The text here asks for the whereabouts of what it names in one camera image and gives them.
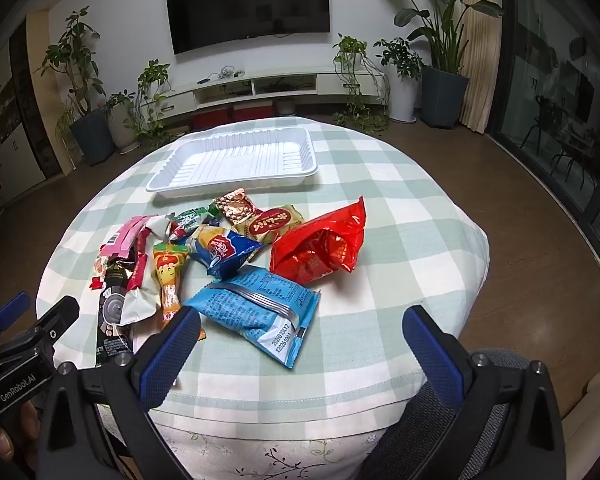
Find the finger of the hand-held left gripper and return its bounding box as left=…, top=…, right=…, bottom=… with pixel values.
left=0, top=295, right=80, bottom=357
left=0, top=291, right=34, bottom=342

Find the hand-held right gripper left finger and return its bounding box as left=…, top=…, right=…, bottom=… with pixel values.
left=34, top=305, right=202, bottom=480

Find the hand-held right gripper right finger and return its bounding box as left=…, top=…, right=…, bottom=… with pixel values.
left=370, top=304, right=567, bottom=480

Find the black snack packet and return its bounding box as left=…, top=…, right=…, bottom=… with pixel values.
left=96, top=260, right=136, bottom=366

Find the red and white snack packet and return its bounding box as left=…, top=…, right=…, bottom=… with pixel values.
left=120, top=240, right=161, bottom=326

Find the orange cartoon snack packet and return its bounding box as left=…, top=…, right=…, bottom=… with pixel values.
left=152, top=241, right=193, bottom=331

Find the pink snack packet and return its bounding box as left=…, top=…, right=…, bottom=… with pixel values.
left=99, top=214, right=153, bottom=261

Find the blue and yellow snack packet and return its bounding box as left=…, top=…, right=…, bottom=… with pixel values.
left=187, top=225, right=266, bottom=282

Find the white puffy snack packet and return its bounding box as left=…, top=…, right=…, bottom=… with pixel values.
left=145, top=214, right=173, bottom=241

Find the red snack bag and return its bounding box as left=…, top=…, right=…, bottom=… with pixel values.
left=269, top=196, right=367, bottom=286

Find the white plastic tray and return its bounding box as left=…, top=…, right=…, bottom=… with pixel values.
left=145, top=126, right=321, bottom=198

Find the person's left hand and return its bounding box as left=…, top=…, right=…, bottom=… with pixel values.
left=0, top=400, right=43, bottom=476

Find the small white red snack packet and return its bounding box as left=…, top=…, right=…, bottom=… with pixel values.
left=90, top=257, right=108, bottom=291

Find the green checked tablecloth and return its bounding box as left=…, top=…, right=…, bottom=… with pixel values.
left=36, top=116, right=491, bottom=418

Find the grey fabric chair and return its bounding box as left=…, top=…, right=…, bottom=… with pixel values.
left=367, top=347, right=546, bottom=480

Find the light blue snack packet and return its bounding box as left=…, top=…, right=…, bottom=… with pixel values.
left=184, top=264, right=322, bottom=371

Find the floral white cloth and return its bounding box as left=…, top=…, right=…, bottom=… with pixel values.
left=150, top=400, right=406, bottom=480

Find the green candy packet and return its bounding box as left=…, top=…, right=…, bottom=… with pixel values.
left=167, top=202, right=223, bottom=241

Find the bronze foil snack packet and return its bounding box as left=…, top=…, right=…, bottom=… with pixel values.
left=215, top=188, right=258, bottom=226

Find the gold packet with red oval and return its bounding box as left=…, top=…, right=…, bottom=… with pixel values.
left=240, top=202, right=306, bottom=246

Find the leafy tree in dark pot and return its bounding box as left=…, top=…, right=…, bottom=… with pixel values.
left=34, top=6, right=116, bottom=167

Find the plant in ribbed white pot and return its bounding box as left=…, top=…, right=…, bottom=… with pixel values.
left=105, top=91, right=143, bottom=153

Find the red storage box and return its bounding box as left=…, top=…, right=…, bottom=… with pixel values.
left=190, top=110, right=231, bottom=131
left=232, top=105, right=273, bottom=122

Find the trailing vine plant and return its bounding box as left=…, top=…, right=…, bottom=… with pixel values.
left=132, top=59, right=181, bottom=146

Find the tall broad-leaf plant dark pot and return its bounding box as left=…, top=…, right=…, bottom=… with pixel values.
left=365, top=0, right=503, bottom=128

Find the bushy plant in white pot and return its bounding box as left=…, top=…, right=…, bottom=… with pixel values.
left=372, top=37, right=426, bottom=123

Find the beige curtain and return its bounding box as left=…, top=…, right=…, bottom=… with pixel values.
left=457, top=0, right=503, bottom=133

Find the white television cabinet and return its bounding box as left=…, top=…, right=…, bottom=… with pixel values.
left=137, top=62, right=386, bottom=123

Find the trailing plant on cabinet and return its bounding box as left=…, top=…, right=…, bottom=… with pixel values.
left=332, top=33, right=388, bottom=133

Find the wall-mounted black television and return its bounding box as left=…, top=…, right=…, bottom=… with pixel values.
left=165, top=0, right=331, bottom=56

